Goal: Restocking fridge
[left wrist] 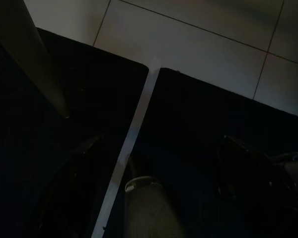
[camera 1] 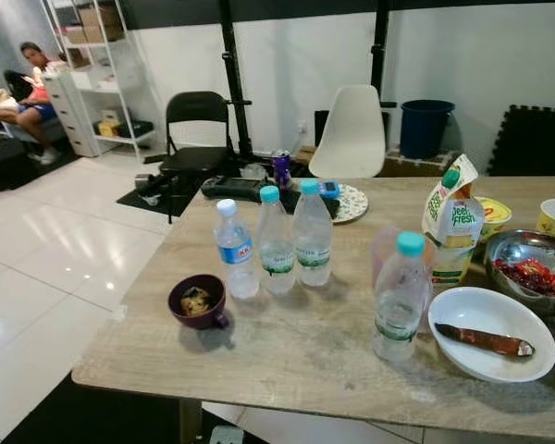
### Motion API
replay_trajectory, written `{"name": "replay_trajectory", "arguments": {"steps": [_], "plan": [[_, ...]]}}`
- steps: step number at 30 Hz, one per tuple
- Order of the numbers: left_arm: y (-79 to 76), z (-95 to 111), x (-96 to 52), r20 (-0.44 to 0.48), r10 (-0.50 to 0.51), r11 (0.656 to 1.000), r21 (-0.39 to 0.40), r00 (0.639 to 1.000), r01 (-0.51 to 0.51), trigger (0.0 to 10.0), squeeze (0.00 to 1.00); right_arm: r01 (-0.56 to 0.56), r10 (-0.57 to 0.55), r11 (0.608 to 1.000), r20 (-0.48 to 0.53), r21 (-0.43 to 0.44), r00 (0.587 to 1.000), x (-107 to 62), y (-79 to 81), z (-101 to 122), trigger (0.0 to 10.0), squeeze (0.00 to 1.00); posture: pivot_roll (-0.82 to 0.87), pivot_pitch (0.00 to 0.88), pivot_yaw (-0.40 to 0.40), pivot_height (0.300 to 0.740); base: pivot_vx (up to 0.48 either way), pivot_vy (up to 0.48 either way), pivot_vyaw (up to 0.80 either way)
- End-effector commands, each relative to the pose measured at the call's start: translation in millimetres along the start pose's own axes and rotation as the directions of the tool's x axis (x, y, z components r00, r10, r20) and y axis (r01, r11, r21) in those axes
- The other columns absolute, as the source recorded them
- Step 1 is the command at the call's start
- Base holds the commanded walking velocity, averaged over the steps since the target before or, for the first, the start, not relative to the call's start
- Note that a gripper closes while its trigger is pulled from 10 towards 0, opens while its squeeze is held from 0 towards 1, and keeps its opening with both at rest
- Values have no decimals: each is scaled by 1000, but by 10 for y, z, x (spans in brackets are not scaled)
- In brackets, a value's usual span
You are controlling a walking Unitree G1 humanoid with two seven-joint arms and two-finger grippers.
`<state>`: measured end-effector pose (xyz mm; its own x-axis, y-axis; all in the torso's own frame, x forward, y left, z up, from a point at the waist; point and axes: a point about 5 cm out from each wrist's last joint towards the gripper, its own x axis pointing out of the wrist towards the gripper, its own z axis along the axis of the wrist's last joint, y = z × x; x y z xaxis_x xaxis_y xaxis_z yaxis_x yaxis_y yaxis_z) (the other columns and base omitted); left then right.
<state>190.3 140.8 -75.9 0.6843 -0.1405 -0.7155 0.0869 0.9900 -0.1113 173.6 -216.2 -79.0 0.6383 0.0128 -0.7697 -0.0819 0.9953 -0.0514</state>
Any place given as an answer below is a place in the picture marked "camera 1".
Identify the water bottle teal cap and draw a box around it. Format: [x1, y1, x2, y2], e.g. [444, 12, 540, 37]
[255, 185, 298, 296]
[372, 231, 434, 364]
[291, 179, 335, 288]

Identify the steel bowl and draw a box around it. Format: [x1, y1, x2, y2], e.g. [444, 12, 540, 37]
[485, 229, 555, 317]

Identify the red chilli pack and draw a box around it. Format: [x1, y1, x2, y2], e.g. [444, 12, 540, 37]
[493, 257, 555, 302]

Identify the Peel Fresh juice carton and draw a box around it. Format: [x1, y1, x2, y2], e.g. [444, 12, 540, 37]
[422, 154, 487, 286]

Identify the white oval plate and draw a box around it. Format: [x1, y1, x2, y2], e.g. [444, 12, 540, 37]
[427, 286, 555, 385]

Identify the brown sweet potato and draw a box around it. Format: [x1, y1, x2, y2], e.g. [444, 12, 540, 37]
[434, 322, 537, 359]

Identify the dark blue bin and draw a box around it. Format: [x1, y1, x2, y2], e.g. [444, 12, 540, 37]
[399, 98, 457, 161]

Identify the patterned round plate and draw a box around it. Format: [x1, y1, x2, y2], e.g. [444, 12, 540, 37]
[327, 183, 371, 226]

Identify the white plastic chair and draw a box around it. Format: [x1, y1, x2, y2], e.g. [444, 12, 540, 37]
[308, 84, 388, 180]

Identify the small blue device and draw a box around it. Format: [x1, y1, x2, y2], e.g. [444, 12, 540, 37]
[315, 179, 342, 201]

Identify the black rack pole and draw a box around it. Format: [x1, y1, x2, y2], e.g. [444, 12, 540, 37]
[369, 0, 392, 105]
[217, 0, 254, 160]

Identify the black pouch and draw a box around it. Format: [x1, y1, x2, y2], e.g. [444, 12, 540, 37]
[281, 190, 333, 220]

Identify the wooden table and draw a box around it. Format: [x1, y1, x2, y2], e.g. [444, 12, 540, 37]
[71, 174, 555, 444]

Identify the purple can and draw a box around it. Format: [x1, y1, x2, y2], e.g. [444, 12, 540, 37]
[271, 151, 292, 191]

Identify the blue-label water bottle white cap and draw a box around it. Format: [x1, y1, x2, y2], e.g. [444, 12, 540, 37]
[213, 199, 261, 301]

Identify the black remote controller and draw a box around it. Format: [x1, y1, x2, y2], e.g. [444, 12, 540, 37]
[200, 175, 267, 204]

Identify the purple cup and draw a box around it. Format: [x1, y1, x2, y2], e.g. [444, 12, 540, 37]
[167, 274, 231, 331]

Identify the black folding chair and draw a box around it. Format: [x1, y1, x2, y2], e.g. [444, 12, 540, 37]
[133, 90, 238, 224]

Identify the white metal shelf rack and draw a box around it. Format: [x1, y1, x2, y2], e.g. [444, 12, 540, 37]
[41, 0, 165, 160]

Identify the white drawer cabinet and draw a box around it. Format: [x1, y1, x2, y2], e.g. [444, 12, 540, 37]
[43, 70, 101, 158]

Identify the cardboard storage box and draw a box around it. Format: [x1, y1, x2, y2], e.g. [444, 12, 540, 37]
[62, 4, 124, 45]

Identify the seated person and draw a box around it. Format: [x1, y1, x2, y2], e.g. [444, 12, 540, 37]
[0, 41, 68, 167]

